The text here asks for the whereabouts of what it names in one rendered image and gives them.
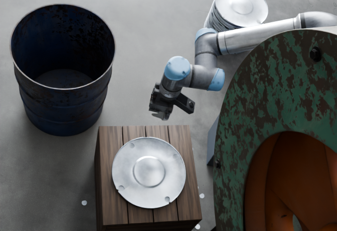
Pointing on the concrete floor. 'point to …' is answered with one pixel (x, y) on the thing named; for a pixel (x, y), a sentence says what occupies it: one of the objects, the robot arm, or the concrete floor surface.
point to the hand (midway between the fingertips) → (165, 117)
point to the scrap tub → (62, 67)
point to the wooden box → (181, 136)
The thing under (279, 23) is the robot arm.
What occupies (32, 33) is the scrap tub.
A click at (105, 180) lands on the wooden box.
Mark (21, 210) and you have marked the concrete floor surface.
